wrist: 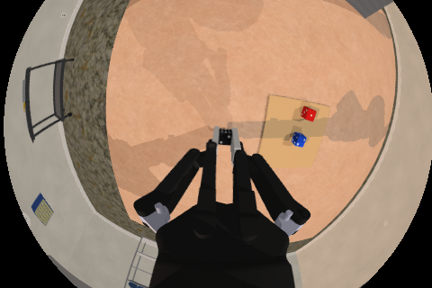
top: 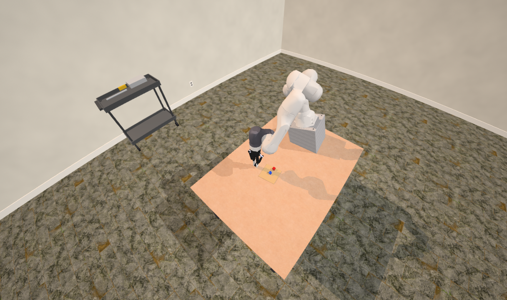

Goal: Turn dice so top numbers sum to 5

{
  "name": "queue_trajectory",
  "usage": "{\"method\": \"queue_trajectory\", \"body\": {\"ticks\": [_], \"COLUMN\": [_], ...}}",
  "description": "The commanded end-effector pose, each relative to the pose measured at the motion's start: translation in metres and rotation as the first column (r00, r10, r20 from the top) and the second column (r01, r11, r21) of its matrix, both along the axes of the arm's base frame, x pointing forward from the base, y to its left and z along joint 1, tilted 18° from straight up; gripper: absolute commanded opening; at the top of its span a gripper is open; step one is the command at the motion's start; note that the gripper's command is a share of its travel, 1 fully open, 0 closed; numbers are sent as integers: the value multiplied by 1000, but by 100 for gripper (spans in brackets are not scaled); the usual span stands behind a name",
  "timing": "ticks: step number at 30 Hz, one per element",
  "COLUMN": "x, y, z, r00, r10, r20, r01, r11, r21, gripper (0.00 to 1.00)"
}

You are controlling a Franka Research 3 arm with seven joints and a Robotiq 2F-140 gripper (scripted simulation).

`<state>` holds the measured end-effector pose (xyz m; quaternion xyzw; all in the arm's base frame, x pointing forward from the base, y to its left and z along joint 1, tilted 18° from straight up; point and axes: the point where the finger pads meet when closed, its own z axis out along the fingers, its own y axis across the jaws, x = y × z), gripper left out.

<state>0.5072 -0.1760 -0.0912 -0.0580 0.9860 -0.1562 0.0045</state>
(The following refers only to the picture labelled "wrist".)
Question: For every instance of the black die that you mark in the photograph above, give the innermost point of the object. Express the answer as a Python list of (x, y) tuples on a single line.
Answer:
[(225, 137)]

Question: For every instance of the red die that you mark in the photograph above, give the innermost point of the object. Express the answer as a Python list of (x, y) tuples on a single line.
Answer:
[(308, 113)]

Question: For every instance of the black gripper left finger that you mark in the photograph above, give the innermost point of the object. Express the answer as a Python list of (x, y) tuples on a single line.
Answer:
[(154, 208)]

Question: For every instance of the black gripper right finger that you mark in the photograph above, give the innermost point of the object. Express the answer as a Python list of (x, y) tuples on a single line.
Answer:
[(286, 213)]

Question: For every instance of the blue die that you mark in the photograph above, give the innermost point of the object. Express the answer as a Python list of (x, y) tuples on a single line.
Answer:
[(298, 139)]

